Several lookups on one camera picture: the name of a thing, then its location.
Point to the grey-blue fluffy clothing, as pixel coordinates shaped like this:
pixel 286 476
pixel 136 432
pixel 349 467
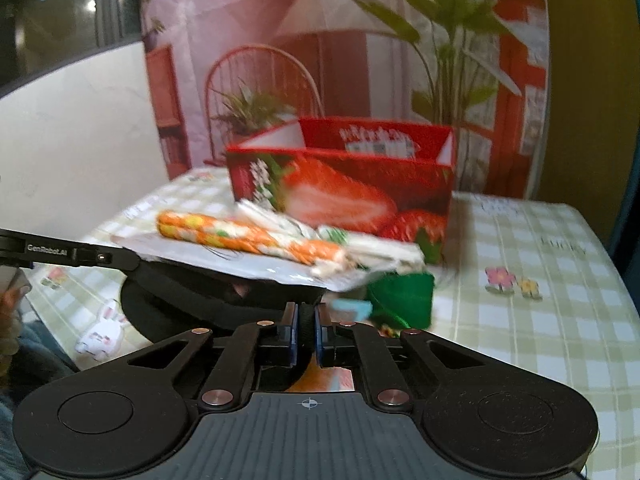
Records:
pixel 42 355

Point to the printed room scene wall poster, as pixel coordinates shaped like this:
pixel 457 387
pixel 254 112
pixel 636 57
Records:
pixel 350 60

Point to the dark window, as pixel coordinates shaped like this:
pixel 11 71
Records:
pixel 60 10

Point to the person's left hand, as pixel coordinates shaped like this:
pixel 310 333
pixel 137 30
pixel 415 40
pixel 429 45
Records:
pixel 9 330

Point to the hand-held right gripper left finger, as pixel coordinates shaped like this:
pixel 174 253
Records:
pixel 291 340

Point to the white tissue pack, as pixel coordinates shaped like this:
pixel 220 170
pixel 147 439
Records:
pixel 380 250
pixel 272 222

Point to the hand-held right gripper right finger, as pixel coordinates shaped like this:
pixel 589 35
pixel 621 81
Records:
pixel 322 340

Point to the red strawberry print box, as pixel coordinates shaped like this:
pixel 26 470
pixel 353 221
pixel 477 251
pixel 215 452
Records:
pixel 350 185

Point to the green knitted pouch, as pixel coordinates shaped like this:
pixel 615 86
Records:
pixel 402 297

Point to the large white plastic-wrapped pack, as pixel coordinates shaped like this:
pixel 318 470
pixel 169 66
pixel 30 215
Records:
pixel 235 264

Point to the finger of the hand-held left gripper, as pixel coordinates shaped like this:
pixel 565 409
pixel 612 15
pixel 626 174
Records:
pixel 50 249

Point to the light blue tag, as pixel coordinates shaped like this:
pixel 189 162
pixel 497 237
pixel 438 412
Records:
pixel 352 309

